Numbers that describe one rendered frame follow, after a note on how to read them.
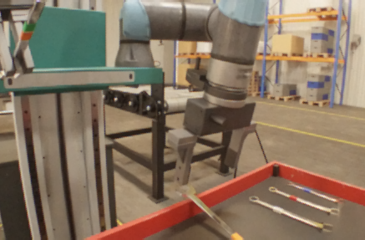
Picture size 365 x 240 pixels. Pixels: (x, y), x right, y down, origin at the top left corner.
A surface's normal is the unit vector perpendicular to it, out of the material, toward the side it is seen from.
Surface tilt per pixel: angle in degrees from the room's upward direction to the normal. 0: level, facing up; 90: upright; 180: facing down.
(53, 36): 90
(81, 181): 90
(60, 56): 90
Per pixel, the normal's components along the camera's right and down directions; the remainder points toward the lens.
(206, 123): 0.59, 0.38
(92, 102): 0.63, 0.18
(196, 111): -0.79, 0.11
